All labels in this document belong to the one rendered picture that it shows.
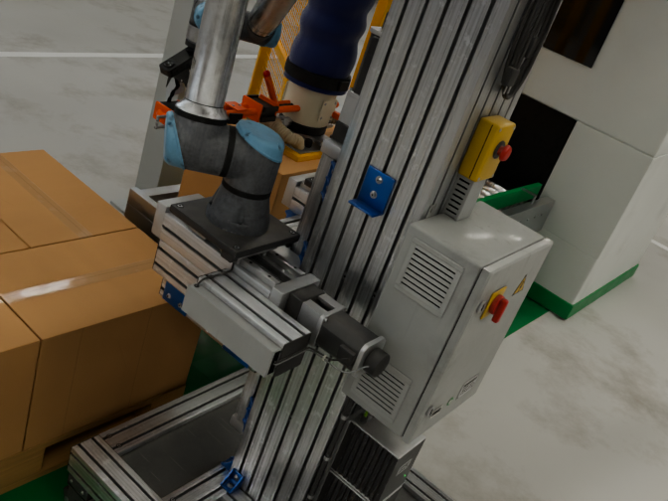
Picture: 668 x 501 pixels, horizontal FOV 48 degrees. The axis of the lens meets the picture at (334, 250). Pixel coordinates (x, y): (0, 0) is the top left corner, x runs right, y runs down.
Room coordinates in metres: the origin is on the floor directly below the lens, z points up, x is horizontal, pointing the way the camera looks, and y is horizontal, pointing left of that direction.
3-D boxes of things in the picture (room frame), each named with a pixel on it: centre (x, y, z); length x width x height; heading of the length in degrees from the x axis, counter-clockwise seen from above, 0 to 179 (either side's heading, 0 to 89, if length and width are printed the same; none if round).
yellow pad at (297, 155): (2.45, 0.17, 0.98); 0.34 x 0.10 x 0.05; 151
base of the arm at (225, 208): (1.57, 0.24, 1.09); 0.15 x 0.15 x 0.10
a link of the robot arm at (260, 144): (1.57, 0.25, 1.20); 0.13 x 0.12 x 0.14; 110
